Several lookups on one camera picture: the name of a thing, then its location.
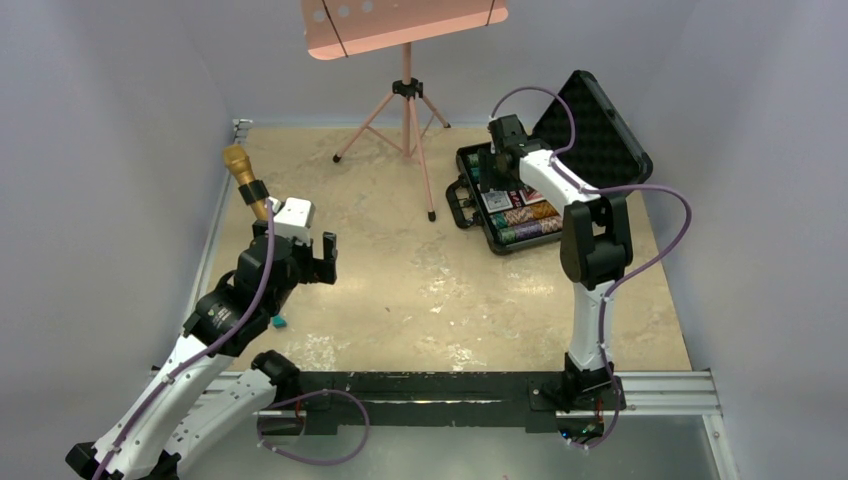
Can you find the red playing card deck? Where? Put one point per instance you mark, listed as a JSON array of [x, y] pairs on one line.
[[530, 196]]

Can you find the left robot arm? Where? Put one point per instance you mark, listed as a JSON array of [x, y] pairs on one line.
[[159, 435]]

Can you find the black poker case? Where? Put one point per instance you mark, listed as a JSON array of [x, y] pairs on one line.
[[605, 154]]

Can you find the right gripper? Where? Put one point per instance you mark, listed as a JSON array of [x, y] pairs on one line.
[[487, 179]]

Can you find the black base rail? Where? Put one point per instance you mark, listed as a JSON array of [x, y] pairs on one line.
[[325, 401]]

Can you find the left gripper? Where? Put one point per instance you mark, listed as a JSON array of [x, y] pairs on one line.
[[317, 269]]

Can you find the blue playing card deck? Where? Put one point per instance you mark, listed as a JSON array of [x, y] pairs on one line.
[[497, 201]]

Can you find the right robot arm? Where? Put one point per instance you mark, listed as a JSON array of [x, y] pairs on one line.
[[595, 246]]

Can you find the orange green chip row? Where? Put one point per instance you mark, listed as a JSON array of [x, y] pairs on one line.
[[517, 216]]

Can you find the gold microphone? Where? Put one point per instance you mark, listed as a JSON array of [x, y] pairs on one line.
[[253, 191]]

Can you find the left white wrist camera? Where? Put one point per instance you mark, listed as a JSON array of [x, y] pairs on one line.
[[292, 219]]

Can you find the pink music stand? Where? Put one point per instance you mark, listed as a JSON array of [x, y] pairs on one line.
[[342, 29]]

